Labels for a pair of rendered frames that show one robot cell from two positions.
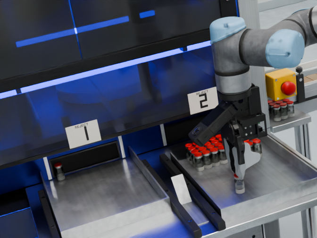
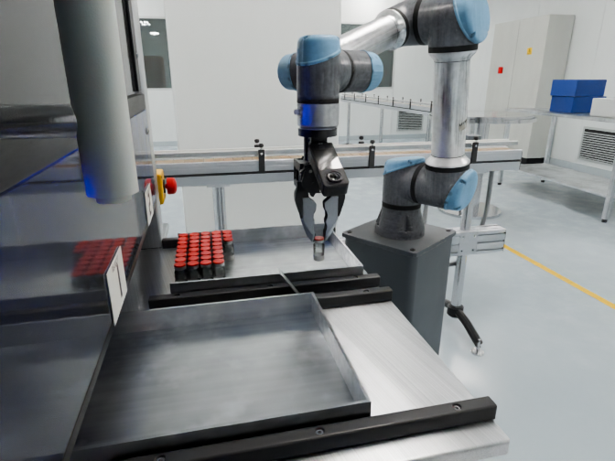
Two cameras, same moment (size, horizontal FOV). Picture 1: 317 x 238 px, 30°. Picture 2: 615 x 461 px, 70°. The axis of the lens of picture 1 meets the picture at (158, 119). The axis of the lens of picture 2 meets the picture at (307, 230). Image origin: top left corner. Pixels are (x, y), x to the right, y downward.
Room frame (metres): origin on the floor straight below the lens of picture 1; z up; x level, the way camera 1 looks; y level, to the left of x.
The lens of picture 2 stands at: (1.19, 0.64, 1.24)
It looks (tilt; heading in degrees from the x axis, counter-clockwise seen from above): 19 degrees down; 272
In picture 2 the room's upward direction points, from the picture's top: straight up
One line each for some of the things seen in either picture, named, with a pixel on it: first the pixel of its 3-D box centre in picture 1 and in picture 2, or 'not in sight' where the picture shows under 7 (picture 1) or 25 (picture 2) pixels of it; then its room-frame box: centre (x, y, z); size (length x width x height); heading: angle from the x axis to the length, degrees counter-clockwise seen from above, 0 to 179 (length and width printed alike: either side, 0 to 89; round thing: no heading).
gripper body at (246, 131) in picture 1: (240, 114); (316, 160); (1.20, -0.18, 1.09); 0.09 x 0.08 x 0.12; 105
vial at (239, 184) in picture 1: (239, 183); (318, 249); (1.20, -0.16, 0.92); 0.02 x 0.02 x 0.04
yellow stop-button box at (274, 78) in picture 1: (279, 83); (148, 187); (1.60, -0.36, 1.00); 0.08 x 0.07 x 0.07; 15
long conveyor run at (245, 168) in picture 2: not in sight; (314, 158); (1.23, -1.19, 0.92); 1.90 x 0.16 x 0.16; 15
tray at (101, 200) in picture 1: (100, 189); (207, 364); (1.34, 0.18, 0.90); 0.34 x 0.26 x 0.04; 15
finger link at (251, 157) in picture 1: (248, 160); (327, 214); (1.18, -0.18, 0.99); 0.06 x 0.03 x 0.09; 105
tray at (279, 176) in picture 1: (241, 169); (262, 255); (1.31, -0.18, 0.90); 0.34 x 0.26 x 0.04; 14
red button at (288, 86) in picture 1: (287, 88); (168, 186); (1.56, -0.38, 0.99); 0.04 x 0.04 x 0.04; 15
